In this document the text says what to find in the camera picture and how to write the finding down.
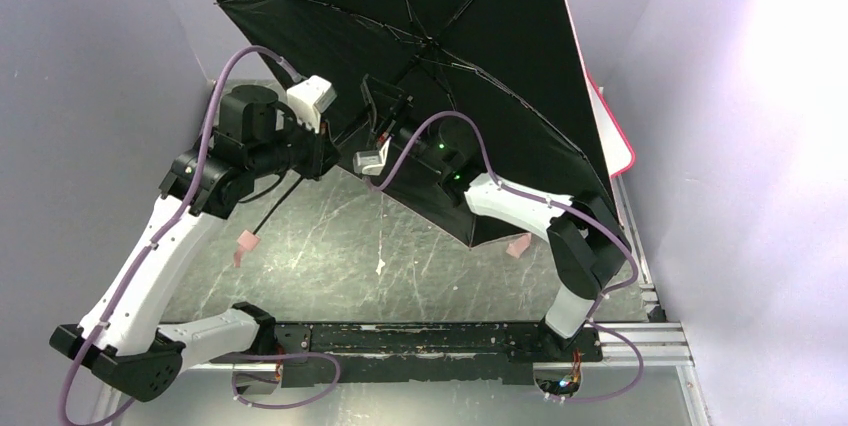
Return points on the red framed whiteboard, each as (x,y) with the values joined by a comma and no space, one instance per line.
(618,153)

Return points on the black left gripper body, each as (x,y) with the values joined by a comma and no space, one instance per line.
(313,154)

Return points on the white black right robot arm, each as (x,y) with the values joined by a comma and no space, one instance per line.
(448,149)

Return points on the pink and black folding umbrella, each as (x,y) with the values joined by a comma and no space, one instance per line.
(511,67)

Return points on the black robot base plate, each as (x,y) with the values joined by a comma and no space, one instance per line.
(508,352)

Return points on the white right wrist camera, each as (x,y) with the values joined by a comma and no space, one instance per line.
(372,162)

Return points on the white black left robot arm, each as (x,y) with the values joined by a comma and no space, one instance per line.
(252,133)

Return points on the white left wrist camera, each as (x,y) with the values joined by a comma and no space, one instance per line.
(309,99)

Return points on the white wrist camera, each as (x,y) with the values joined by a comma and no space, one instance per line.
(309,99)
(372,162)

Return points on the aluminium frame rail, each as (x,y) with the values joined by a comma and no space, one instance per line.
(653,343)

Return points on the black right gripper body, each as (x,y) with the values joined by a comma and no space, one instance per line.
(383,122)

